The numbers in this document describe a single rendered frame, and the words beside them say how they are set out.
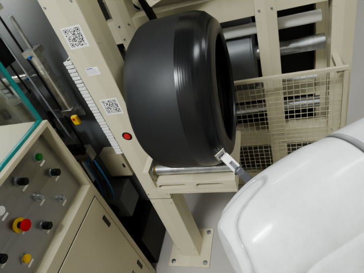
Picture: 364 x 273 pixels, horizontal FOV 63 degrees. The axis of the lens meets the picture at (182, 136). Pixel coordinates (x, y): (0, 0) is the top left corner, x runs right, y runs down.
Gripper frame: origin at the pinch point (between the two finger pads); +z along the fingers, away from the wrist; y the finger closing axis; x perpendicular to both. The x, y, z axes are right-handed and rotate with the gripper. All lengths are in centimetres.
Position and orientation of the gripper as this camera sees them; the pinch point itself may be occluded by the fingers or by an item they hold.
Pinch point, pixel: (231, 162)
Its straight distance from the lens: 104.8
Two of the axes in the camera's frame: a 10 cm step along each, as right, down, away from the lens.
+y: 3.3, 3.0, 9.0
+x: 7.1, -7.0, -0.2
